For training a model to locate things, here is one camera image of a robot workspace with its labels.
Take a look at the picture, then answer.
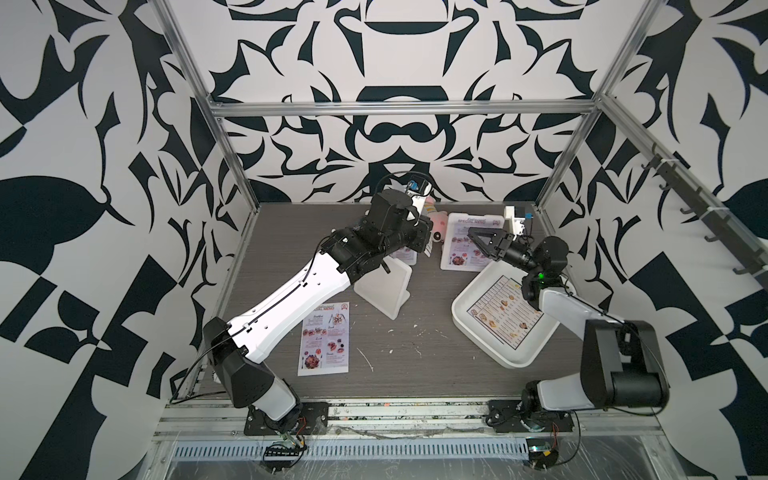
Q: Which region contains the dim sum menu in tray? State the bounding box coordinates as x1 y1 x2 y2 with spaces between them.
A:
467 276 544 350

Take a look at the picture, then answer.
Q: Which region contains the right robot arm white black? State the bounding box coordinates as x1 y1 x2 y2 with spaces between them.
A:
468 227 670 429

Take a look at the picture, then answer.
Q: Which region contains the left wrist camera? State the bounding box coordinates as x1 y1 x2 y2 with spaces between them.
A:
405 179 433 216

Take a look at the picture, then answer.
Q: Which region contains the pink special menu sheet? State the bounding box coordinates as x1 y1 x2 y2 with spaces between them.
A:
298 302 350 377

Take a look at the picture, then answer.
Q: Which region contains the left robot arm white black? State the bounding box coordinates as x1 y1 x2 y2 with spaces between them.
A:
202 184 433 433

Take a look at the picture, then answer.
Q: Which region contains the white plastic tray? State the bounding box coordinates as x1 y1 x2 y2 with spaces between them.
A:
451 262 560 369

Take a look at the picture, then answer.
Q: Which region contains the wall hook rail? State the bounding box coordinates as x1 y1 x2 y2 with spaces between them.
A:
643 143 767 291

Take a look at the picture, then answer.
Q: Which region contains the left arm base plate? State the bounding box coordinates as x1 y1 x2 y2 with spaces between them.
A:
243 402 330 436

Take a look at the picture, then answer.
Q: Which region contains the right circuit board with wires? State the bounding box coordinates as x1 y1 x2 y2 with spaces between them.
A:
526 429 559 471

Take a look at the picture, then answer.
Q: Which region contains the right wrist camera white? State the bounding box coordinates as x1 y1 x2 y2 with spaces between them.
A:
503 204 533 237

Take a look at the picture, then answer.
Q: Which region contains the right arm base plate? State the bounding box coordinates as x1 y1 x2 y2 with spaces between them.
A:
483 400 574 433

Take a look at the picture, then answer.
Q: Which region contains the pink striped plush toy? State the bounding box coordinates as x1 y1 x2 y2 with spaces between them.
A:
424 196 449 243

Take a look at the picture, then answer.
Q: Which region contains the left circuit board with wires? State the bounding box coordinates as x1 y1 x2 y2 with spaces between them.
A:
261 417 308 474

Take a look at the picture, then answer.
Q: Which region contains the circuit board with wires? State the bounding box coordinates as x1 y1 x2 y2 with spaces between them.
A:
261 417 308 474
526 429 559 471

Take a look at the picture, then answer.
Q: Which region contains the pink menu in right holder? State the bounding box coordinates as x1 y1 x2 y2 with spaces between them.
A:
446 217 500 269

